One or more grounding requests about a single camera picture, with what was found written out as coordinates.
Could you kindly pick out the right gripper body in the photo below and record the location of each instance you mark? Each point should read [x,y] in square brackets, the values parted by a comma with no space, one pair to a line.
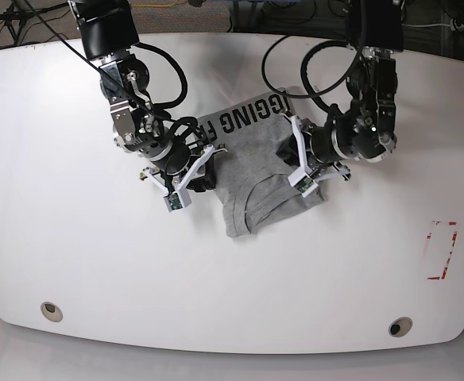
[171,170]

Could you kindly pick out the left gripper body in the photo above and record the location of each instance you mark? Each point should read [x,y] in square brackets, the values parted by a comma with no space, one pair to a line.
[319,155]

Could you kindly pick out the grey T-shirt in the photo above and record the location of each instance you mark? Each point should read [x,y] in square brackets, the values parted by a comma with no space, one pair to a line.
[252,181]

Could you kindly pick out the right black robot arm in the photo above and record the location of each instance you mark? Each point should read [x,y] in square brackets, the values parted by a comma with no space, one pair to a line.
[141,126]

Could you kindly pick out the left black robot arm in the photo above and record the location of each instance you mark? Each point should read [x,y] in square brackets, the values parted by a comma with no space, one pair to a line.
[366,130]

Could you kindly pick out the red tape marking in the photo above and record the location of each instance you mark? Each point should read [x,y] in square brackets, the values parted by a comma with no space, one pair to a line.
[438,250]

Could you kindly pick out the black tripod stand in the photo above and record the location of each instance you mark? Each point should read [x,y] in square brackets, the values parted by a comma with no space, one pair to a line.
[15,18]

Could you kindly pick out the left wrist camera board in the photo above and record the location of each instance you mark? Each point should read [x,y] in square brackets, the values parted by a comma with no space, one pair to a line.
[303,182]

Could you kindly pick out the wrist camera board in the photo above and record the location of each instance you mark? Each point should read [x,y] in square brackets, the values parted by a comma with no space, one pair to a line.
[303,182]
[177,200]

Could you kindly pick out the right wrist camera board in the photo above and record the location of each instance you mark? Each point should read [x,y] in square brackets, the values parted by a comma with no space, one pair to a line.
[177,200]

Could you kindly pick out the right table cable grommet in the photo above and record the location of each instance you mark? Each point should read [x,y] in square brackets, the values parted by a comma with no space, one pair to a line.
[400,327]

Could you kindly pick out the table cable grommet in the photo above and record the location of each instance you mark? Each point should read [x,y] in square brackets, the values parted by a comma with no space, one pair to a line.
[400,327]
[51,312]

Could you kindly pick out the left table cable grommet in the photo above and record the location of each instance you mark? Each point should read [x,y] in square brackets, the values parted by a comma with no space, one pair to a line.
[51,312]

